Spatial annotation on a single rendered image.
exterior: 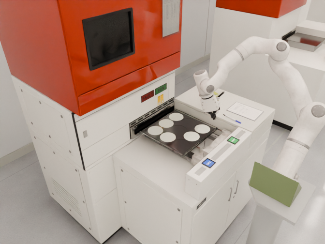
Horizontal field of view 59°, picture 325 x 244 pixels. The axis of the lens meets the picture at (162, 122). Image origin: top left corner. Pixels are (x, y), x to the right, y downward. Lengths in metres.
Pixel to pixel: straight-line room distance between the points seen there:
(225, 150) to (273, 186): 0.31
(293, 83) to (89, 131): 1.14
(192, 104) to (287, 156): 0.76
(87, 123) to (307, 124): 1.15
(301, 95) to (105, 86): 1.05
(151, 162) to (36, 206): 1.36
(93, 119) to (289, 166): 1.06
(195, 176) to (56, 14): 0.98
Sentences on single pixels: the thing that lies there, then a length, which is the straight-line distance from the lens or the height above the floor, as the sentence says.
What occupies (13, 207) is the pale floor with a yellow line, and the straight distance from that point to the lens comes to 2.89.
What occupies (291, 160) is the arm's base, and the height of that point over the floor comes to 1.02.
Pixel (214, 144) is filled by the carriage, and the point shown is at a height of 0.88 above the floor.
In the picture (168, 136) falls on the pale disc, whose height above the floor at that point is 0.90.
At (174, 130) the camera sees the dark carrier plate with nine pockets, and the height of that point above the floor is 0.90.
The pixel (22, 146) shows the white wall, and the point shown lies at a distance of 3.35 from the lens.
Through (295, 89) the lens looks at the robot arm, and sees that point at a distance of 1.72.
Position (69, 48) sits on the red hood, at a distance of 1.34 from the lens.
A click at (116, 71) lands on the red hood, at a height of 1.38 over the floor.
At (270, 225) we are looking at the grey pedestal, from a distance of 1.85.
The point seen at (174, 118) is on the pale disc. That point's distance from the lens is 2.01.
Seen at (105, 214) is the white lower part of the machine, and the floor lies 0.35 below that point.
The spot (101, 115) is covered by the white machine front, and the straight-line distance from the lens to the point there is 1.65.
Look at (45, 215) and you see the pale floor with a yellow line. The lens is 2.73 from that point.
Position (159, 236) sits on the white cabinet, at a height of 0.36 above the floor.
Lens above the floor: 2.02
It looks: 35 degrees down
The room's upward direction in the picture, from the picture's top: straight up
